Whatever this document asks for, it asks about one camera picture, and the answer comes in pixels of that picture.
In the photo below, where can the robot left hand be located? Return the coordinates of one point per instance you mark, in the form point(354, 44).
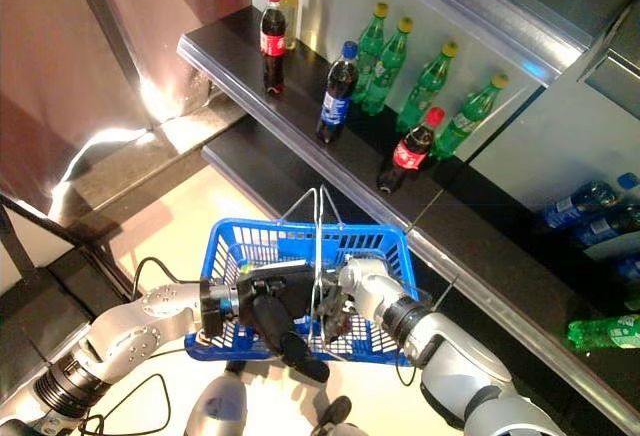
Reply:
point(275, 296)

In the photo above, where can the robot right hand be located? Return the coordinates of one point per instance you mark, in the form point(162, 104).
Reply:
point(332, 308)

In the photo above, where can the blue plastic shopping basket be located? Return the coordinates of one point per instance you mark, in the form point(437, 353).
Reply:
point(240, 236)

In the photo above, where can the Pepsi cola bottle blue cap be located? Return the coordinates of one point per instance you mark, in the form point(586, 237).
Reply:
point(627, 268)
point(575, 206)
point(335, 101)
point(605, 226)

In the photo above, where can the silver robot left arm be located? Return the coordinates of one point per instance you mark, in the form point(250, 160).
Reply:
point(125, 326)

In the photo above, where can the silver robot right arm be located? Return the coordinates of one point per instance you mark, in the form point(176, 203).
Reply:
point(450, 351)

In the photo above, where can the silver robot right leg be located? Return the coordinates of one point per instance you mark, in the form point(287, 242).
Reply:
point(340, 416)

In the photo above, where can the thin grey antenna rod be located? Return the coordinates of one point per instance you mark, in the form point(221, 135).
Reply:
point(447, 292)

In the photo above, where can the Coca-Cola bottle red cap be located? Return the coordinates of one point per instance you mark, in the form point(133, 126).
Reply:
point(410, 153)
point(272, 41)

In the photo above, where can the green Sprite bottle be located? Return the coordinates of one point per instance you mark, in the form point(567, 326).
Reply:
point(385, 71)
point(425, 86)
point(467, 116)
point(369, 51)
point(605, 333)

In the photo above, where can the yellow tea bottle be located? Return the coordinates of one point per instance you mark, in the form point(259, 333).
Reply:
point(290, 6)

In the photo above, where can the black shelf board clear rail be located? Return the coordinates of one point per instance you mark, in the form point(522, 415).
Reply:
point(430, 268)
point(525, 16)
point(260, 166)
point(500, 236)
point(305, 86)

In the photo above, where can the white panel black frame stand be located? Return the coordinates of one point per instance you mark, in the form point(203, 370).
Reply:
point(25, 246)

